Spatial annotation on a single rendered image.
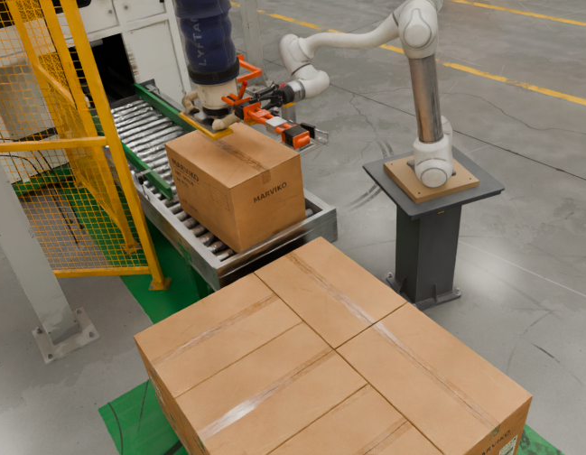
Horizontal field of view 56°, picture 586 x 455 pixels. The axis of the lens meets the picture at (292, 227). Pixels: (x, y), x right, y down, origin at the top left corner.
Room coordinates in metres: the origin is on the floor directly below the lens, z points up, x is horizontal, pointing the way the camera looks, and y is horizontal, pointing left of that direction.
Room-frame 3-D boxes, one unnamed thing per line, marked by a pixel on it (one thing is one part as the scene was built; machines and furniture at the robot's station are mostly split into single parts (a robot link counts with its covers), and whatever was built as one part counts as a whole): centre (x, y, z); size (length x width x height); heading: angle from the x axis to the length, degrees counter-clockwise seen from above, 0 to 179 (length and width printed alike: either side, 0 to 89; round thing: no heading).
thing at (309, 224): (2.09, 0.07, 0.58); 0.70 x 0.03 x 0.06; 121
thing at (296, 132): (1.88, -0.05, 1.23); 0.08 x 0.07 x 0.05; 32
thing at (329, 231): (2.09, 0.07, 0.47); 0.70 x 0.03 x 0.15; 121
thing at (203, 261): (2.92, 0.96, 0.50); 2.31 x 0.05 x 0.19; 31
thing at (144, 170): (3.25, 1.10, 0.60); 1.60 x 0.10 x 0.09; 31
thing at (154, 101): (3.53, 0.64, 0.60); 1.60 x 0.10 x 0.09; 31
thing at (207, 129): (2.34, 0.34, 1.13); 0.34 x 0.10 x 0.05; 32
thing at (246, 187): (2.38, 0.26, 0.75); 0.60 x 0.40 x 0.40; 35
